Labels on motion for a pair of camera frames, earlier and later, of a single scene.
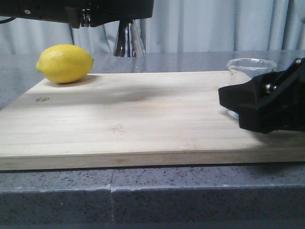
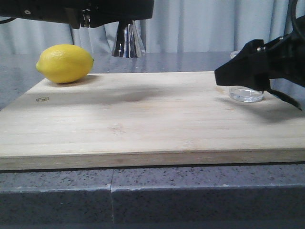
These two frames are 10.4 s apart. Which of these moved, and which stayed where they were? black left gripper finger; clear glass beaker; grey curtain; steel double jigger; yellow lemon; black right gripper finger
Moved: black right gripper finger; clear glass beaker
Stayed: black left gripper finger; steel double jigger; grey curtain; yellow lemon
